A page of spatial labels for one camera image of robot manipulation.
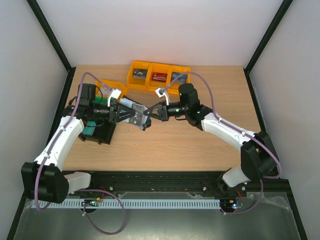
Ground black frame post right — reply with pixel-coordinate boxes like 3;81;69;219
244;0;294;72

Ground teal VIP card stack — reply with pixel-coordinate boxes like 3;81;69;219
81;121;96;136

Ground grey VIP card stack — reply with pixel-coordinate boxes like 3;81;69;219
132;68;148;80

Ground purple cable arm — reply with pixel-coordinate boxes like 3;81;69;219
162;71;283;216
34;72;127;235

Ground red VIP card stack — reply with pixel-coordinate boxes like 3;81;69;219
151;72;168;83

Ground yellow bin with red cards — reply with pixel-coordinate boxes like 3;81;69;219
146;63;172;91

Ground yellow bin with blue cards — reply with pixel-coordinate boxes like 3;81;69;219
166;65;191;95

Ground black frame post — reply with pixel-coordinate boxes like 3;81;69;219
244;0;294;72
26;0;76;73

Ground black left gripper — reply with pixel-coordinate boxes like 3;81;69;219
91;101;136;124

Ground green plastic bin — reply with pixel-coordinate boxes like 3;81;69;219
90;96;117;106

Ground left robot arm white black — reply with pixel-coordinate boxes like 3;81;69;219
21;83;145;204

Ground white slotted cable duct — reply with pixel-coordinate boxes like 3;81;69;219
31;198;221;209

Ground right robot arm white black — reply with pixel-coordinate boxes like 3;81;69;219
143;83;278;196

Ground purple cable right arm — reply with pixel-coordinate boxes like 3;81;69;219
162;71;283;216

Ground black leather card holder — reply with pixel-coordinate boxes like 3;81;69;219
119;96;151;131

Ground yellow bin near green bin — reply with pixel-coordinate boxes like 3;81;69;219
95;79;128;101

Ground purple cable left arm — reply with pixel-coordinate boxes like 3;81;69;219
34;72;127;235

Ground black frame post left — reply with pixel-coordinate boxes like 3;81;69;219
26;0;76;73

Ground blue VIP card stack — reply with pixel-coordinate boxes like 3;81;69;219
171;72;188;84

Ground yellow bin with grey cards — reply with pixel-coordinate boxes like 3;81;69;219
126;60;152;90

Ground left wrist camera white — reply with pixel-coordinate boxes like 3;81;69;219
107;88;122;107

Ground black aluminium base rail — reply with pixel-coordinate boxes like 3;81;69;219
61;170;291;198

